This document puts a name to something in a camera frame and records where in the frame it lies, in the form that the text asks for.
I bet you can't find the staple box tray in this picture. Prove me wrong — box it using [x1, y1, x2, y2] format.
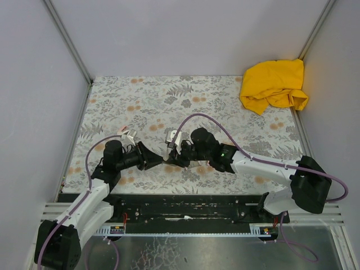
[186, 161, 209, 169]

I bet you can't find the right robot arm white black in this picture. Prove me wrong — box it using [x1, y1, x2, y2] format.
[165, 128, 332, 215]

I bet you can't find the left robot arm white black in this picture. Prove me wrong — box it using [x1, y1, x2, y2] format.
[34, 136, 163, 269]

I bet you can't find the floral patterned mat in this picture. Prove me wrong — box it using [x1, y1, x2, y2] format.
[62, 76, 305, 195]

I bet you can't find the yellow cloth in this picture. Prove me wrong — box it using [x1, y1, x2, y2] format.
[239, 59, 309, 115]

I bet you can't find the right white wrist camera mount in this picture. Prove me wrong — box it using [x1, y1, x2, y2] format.
[165, 130, 182, 154]

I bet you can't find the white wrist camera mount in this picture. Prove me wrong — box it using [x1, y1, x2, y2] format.
[121, 129, 137, 144]
[165, 130, 182, 154]

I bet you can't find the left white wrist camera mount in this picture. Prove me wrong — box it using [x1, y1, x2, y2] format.
[121, 129, 137, 144]

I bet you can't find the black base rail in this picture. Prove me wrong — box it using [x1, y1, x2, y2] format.
[57, 193, 290, 234]

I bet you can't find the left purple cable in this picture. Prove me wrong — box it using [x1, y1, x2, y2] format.
[37, 135, 124, 270]

